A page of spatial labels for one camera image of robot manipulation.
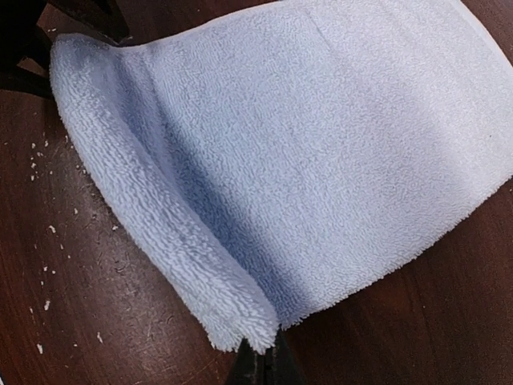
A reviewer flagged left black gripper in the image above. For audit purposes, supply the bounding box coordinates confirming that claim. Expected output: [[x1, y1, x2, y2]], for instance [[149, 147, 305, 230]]
[[1, 0, 130, 99]]

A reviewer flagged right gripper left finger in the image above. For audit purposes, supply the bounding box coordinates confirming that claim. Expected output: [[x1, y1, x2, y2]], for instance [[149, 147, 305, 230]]
[[226, 339, 265, 385]]

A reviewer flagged light blue towel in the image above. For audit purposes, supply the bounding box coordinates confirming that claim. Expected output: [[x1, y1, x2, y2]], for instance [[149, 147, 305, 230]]
[[50, 1, 512, 352]]

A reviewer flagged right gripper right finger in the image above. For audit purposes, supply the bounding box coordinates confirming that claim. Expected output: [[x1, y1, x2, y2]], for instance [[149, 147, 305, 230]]
[[264, 330, 305, 385]]

